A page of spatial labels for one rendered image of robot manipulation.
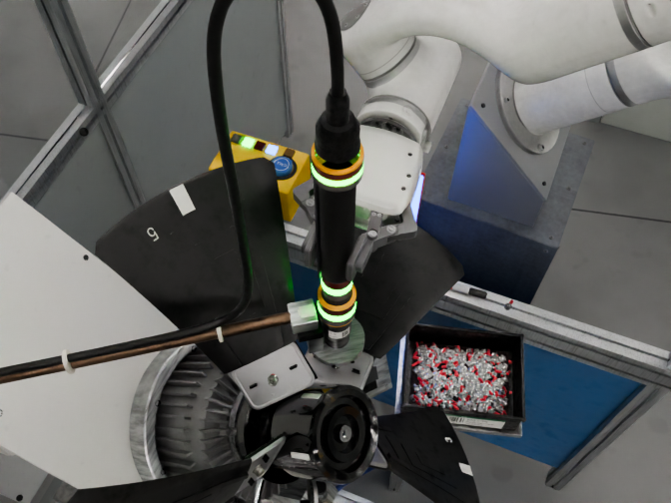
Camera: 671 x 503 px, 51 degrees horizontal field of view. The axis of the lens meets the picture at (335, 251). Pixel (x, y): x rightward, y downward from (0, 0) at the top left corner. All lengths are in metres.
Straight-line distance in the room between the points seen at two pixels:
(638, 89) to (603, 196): 1.55
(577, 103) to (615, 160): 1.62
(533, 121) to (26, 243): 0.85
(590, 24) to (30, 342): 0.73
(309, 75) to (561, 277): 1.30
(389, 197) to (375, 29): 0.18
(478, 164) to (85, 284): 0.72
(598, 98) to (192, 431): 0.82
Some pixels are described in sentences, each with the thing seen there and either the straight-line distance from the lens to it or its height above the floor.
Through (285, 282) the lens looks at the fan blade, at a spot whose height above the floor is 1.34.
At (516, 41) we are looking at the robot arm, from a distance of 0.73.
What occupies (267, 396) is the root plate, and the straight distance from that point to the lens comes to 0.89.
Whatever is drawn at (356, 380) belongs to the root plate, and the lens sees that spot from 0.95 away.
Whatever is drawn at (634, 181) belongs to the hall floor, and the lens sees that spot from 2.84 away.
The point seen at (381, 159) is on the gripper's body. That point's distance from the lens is 0.74.
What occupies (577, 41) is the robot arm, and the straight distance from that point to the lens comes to 0.72.
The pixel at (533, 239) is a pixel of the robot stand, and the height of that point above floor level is 0.93.
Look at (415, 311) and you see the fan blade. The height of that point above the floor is 1.17.
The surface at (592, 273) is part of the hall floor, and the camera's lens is 2.55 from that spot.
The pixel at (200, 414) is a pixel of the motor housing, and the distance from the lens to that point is 0.95.
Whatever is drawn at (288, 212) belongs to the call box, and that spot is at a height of 1.02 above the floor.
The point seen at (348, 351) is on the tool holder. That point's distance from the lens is 0.87.
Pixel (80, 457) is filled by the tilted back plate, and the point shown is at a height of 1.16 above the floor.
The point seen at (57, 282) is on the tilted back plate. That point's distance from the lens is 0.98.
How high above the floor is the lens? 2.07
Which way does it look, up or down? 58 degrees down
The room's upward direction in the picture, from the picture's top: straight up
